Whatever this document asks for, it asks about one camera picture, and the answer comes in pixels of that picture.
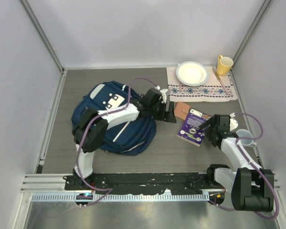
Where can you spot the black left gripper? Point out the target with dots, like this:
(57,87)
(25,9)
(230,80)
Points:
(169,116)

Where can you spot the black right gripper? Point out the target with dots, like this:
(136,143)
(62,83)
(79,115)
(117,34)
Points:
(211,122)

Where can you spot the purple paperback book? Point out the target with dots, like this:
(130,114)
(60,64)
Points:
(190,131)

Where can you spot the navy blue student backpack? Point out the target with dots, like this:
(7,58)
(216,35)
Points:
(107,119)

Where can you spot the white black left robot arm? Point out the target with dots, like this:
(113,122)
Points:
(118,121)

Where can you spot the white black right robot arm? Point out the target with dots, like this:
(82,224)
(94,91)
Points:
(251,186)

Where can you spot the brown leather wallet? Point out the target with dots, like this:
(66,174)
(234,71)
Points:
(181,110)

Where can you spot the patterned white placemat cloth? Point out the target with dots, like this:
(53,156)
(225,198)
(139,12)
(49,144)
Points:
(211,91)

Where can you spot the pale blue mug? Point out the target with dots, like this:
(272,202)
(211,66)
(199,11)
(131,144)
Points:
(246,138)

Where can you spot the white paper plate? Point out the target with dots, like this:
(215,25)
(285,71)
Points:
(192,73)

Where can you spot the yellow mug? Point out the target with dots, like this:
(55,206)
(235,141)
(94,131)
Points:
(224,64)

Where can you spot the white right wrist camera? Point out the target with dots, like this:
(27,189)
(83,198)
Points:
(233,122)

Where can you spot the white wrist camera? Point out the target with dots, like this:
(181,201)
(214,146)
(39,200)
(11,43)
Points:
(233,122)
(164,93)

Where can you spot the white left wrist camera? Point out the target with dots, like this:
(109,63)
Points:
(164,93)

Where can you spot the pink handled knife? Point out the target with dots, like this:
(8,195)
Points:
(221,82)

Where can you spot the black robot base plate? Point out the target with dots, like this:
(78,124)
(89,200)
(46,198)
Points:
(153,183)

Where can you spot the aluminium front rail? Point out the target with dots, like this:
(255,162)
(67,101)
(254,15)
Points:
(43,183)

